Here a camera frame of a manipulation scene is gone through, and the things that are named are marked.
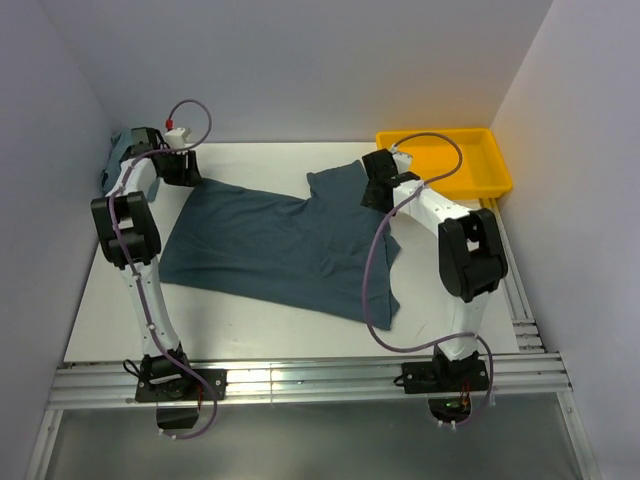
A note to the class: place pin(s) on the dark teal t-shirt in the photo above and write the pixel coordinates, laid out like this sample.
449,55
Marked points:
304,253

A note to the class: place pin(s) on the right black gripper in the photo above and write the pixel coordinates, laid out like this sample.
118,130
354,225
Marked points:
369,199

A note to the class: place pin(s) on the aluminium front rail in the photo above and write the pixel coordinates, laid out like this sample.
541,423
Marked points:
107,386

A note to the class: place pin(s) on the light blue crumpled t-shirt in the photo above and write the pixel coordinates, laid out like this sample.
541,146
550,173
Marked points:
127,145

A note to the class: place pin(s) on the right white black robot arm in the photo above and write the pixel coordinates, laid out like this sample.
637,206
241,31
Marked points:
471,257

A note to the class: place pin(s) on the yellow plastic tray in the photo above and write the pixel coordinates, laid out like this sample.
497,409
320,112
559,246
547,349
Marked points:
482,175

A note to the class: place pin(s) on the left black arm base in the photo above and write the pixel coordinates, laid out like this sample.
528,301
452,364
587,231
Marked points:
179,402

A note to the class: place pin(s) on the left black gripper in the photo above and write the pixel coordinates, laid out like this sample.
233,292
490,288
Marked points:
189,176

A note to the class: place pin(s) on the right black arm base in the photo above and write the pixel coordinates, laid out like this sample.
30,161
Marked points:
448,385

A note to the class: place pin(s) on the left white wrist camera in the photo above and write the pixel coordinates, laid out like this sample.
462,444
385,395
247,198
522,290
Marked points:
176,137

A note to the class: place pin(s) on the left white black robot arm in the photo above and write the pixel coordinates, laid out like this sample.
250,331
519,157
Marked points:
130,241

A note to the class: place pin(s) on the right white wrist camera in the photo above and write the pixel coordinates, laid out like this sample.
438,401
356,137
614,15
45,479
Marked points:
402,159

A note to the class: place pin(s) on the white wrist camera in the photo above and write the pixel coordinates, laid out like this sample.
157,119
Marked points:
402,159
176,137

